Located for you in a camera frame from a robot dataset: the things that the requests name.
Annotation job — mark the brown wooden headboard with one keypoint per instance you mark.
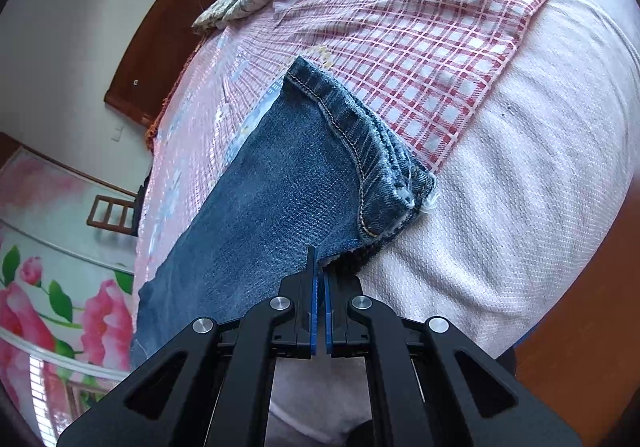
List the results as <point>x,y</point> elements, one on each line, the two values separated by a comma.
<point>165,42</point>

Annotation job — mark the blue denim pants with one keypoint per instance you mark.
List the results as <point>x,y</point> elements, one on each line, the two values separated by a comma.
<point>280,197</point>

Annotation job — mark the wooden chair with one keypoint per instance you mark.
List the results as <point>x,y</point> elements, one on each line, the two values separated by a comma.
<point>107,214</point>

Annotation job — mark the white wall socket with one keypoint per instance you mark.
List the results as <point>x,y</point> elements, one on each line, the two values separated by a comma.
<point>116,134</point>

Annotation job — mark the rose patterned wardrobe door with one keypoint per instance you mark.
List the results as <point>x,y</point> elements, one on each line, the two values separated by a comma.
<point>50,277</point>

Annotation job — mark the dark furniture piece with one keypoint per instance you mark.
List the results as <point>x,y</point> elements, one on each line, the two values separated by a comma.
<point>144,207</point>

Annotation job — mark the pink checked bed sheet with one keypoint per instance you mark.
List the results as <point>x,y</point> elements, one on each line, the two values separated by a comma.
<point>400,52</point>

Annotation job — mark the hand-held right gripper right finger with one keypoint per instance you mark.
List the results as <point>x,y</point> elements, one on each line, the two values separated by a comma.
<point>328,322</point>

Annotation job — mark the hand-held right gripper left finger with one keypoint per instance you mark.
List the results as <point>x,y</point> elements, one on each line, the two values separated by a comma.
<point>313,322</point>

